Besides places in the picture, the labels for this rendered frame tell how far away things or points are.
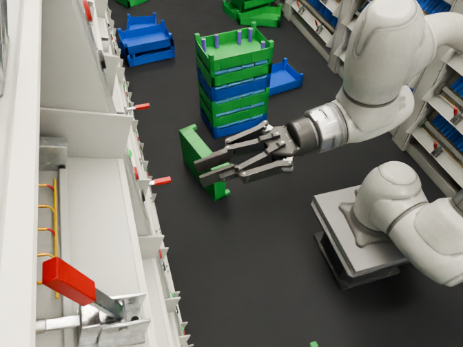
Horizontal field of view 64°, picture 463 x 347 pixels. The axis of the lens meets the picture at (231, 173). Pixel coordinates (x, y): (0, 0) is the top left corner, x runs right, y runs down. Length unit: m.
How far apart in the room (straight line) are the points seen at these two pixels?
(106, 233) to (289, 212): 1.37
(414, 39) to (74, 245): 0.54
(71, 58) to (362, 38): 0.46
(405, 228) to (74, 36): 1.03
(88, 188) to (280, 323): 1.15
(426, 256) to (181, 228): 0.92
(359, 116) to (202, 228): 1.00
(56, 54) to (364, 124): 0.57
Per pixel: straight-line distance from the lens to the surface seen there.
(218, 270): 1.47
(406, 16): 0.63
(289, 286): 1.46
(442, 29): 0.74
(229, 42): 1.86
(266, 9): 3.04
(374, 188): 1.19
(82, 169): 0.35
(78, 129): 0.33
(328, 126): 0.72
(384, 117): 0.75
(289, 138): 0.73
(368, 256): 1.32
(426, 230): 1.14
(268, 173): 0.70
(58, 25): 0.29
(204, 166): 0.73
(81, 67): 0.30
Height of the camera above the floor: 1.33
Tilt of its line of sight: 49 degrees down
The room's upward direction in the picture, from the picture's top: straight up
